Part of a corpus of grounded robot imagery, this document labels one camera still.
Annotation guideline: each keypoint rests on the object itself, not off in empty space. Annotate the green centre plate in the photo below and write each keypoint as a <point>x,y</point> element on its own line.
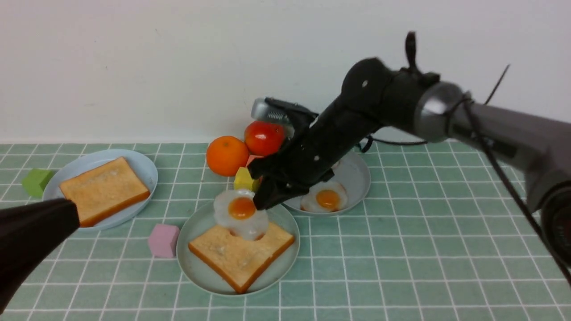
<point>207,278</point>

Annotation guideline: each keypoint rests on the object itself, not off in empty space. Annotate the orange fruit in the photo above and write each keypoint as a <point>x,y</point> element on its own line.
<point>226,155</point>

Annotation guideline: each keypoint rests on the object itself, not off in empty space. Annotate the light blue plate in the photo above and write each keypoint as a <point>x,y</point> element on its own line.
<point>144,168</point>

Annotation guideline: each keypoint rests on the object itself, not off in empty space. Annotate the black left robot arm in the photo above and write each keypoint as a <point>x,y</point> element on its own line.
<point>28,234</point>

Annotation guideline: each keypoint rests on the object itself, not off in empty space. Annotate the green wooden cube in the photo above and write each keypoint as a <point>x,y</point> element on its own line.
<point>36,180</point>

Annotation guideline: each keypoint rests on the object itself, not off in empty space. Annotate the yellow wooden cube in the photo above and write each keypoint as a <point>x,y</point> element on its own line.
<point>243,180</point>

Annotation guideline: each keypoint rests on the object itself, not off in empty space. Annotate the salmon wooden cube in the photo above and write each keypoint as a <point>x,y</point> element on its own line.
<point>252,158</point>

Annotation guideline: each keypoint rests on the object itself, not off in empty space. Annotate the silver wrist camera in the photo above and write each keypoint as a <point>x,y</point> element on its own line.
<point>287,114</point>

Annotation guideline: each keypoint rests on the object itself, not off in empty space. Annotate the grey egg plate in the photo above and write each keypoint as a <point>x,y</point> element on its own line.
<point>353,173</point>

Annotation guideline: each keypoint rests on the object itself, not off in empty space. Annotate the pink wooden cube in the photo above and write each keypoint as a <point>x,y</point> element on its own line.
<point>163,239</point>

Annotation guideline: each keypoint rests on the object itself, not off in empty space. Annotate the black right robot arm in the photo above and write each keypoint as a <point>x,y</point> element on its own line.
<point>530,154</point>

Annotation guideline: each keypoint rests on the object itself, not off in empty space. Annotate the red tomato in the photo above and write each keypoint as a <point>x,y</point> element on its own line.
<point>264,138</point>

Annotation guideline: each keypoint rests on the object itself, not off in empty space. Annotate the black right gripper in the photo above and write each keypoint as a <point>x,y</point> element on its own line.
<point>307,158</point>

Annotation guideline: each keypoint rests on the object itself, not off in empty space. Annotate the toast slice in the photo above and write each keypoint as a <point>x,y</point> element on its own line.
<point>236,259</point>
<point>104,191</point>

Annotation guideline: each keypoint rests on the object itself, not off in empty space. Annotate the fried egg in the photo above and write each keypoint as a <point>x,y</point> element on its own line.
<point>235,210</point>
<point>325,197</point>

